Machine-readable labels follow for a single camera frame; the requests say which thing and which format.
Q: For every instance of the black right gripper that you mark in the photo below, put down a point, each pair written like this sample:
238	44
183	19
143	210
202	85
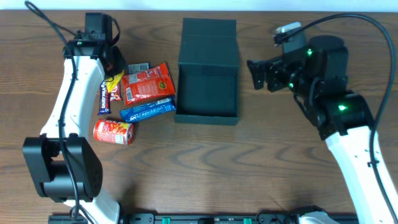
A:
272	74

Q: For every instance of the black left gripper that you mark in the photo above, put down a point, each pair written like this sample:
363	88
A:
115	59

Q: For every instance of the yellow snack bag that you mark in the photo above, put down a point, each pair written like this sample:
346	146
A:
113	81

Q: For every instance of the red snack bag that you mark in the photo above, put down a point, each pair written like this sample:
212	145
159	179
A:
147	85

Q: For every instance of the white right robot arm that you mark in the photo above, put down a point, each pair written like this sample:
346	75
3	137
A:
315	72

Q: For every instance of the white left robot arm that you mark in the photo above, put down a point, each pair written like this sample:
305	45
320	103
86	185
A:
61	162

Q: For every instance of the blue cookie pack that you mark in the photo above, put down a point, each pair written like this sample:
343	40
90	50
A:
148	110

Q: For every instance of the small blue grey box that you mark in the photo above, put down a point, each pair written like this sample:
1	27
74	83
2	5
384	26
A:
138	67

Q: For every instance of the red wafer bar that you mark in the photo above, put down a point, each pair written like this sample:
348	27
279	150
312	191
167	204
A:
115	94

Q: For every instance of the purple chocolate bar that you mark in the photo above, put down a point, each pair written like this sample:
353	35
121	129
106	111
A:
104	100

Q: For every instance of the dark green open box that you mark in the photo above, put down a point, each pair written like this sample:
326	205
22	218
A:
208	73

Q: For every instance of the red chips can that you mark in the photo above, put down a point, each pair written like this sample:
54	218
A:
113	132

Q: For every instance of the black mounting rail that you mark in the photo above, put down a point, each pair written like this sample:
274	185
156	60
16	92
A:
148	218

